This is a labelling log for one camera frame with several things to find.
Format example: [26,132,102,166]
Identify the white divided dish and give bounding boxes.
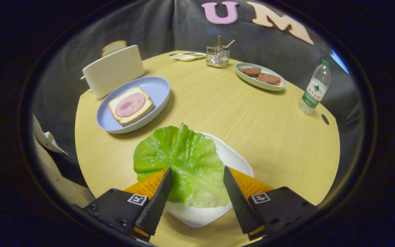
[169,52,207,62]

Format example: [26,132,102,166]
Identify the white toaster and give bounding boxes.
[81,45,146,99]

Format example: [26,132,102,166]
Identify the toast slice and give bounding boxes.
[108,86,155,127]

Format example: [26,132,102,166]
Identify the pale beige panel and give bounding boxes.
[35,144,95,208]

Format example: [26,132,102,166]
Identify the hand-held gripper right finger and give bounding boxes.
[223,166,316,240]

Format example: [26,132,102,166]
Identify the pink ham slice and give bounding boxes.
[115,93,146,118]

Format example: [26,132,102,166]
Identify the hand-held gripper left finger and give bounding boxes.
[83,167,174,242]

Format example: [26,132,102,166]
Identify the blue plate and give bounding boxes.
[96,76,171,134]

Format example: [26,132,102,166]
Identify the green lettuce leaf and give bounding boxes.
[133,123,231,209]

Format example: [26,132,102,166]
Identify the bread slice with brown crust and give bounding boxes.
[101,40,128,57]

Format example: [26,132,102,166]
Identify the clear water bottle green cap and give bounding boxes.
[298,59,332,116]

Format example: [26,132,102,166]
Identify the pale green plate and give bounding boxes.
[235,62,287,92]

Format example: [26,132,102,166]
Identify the white paper sheet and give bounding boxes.
[32,115,68,155]

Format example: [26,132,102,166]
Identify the white plate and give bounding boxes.
[165,132,254,228]

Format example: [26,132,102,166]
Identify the wire utensil holder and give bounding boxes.
[206,46,230,68]

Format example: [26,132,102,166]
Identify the brown meat piece orange edge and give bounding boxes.
[256,73,282,85]

